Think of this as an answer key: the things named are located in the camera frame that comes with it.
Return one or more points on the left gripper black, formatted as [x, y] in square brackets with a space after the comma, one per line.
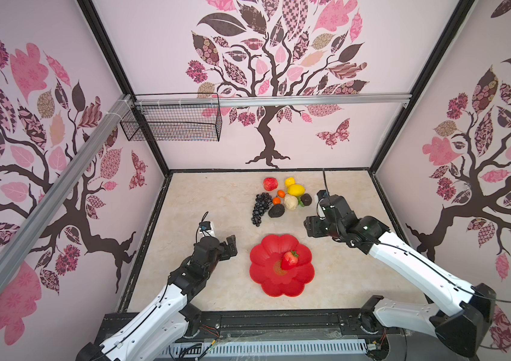
[225, 253]

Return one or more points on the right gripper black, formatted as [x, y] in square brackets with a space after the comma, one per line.
[317, 226]

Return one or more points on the cream pear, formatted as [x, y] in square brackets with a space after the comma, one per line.
[291, 202]

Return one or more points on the dark avocado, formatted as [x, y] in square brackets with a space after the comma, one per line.
[276, 211]

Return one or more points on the red strawberry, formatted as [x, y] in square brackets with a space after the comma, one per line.
[289, 260]

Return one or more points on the red flower-shaped bowl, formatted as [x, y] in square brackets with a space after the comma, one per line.
[265, 267]

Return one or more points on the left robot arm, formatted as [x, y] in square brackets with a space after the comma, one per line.
[171, 314]

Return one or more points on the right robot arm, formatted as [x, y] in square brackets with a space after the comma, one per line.
[458, 314]

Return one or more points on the small yellow fruit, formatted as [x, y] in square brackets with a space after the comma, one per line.
[289, 182]

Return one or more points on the yellow lemon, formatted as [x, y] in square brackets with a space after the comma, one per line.
[296, 190]

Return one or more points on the black grape bunch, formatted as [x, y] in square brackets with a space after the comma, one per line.
[263, 202]

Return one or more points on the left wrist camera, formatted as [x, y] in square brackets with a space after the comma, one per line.
[206, 228]

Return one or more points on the white slotted cable duct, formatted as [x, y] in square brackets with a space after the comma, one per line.
[261, 349]

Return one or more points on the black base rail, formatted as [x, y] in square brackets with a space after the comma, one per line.
[320, 324]

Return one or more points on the black wire basket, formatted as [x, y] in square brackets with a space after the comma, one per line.
[174, 117]

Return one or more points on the aluminium rail left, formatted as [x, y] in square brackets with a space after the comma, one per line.
[18, 248]

